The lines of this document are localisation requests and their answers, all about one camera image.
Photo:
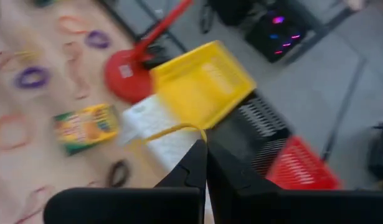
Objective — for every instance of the white perforated riser shelf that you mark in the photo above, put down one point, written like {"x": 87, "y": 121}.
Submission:
{"x": 154, "y": 124}

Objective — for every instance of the yellow plastic basket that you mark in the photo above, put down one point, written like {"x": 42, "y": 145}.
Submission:
{"x": 203, "y": 84}

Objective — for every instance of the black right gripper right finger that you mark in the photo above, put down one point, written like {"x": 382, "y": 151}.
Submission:
{"x": 272, "y": 208}

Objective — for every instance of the yellow rubber band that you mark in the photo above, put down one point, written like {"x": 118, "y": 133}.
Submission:
{"x": 172, "y": 127}
{"x": 26, "y": 56}

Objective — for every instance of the Crayola crayon box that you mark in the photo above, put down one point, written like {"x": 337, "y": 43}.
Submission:
{"x": 85, "y": 129}

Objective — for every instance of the red plastic basket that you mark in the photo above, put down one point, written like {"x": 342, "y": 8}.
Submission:
{"x": 300, "y": 168}

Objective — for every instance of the black plastic basket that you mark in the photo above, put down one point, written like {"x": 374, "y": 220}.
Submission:
{"x": 247, "y": 130}

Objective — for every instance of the black computer tower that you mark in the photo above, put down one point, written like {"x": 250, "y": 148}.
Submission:
{"x": 275, "y": 34}

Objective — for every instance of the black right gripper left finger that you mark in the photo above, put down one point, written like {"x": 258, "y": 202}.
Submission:
{"x": 166, "y": 205}

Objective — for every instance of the red desk lamp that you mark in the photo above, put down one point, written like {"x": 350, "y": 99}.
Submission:
{"x": 125, "y": 77}

